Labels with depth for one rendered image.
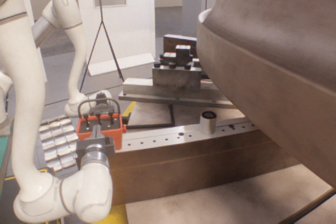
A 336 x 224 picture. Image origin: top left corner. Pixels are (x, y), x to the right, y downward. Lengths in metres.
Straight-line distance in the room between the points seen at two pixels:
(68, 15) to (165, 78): 1.13
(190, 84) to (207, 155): 0.96
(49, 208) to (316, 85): 0.80
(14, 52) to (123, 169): 0.79
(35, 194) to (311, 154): 0.79
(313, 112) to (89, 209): 0.66
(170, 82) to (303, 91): 1.46
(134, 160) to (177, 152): 0.20
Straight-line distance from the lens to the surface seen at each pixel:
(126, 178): 1.15
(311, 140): 0.76
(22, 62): 0.48
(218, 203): 1.32
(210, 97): 2.14
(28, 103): 0.51
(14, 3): 0.48
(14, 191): 1.59
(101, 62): 4.01
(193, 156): 1.14
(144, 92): 2.20
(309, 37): 0.87
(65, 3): 1.16
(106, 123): 1.03
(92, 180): 0.63
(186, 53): 2.03
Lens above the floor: 1.36
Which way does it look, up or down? 28 degrees down
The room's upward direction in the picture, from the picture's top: straight up
